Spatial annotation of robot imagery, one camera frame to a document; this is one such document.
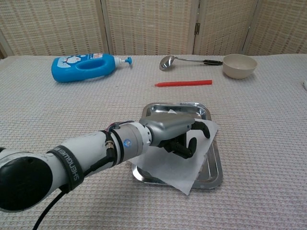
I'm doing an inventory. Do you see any red candle stick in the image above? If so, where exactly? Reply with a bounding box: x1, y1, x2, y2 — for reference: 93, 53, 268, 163
154, 80, 213, 88

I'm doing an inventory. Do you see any white woven tablecloth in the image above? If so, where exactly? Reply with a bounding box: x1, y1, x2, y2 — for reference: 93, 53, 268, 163
0, 54, 307, 230

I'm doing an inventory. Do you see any stainless steel rectangular tray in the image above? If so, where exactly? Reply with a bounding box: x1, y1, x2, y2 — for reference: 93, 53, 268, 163
131, 102, 224, 190

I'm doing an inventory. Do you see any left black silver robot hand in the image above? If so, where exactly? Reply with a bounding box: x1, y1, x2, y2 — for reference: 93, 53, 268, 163
139, 114, 212, 160

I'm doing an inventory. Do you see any white paper sheet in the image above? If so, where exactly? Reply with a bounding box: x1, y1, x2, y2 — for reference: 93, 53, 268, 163
132, 109, 220, 196

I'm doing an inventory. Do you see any beige woven folding screen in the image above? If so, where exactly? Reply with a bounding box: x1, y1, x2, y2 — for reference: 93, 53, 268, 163
0, 0, 307, 60

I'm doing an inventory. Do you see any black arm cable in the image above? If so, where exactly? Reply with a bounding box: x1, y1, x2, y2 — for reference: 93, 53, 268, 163
32, 134, 117, 230

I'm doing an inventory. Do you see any beige round bowl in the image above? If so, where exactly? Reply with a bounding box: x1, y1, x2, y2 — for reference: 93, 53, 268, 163
222, 54, 258, 80

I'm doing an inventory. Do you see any steel ladle black handle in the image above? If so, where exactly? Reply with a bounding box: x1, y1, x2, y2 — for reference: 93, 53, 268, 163
159, 55, 224, 71

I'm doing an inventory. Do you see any blue pump detergent bottle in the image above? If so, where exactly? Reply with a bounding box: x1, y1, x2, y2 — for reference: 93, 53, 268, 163
50, 53, 133, 83

